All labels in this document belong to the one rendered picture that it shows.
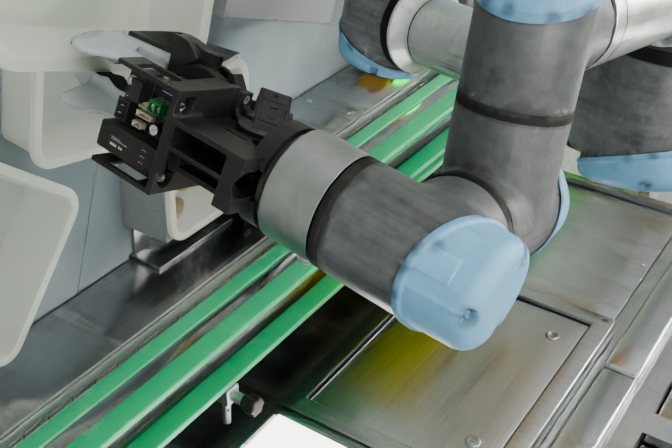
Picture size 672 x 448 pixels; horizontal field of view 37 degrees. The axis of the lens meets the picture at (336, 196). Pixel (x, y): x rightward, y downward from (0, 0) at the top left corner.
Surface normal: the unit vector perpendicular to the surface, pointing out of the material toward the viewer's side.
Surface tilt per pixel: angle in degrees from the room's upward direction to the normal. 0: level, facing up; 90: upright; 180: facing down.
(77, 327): 90
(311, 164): 84
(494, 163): 77
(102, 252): 0
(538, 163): 33
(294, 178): 87
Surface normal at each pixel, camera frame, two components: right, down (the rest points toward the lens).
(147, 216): -0.55, 0.42
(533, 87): 0.04, 0.37
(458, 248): -0.11, -0.50
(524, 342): 0.03, -0.86
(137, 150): -0.52, 0.13
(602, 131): -0.84, 0.11
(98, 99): 0.33, -0.85
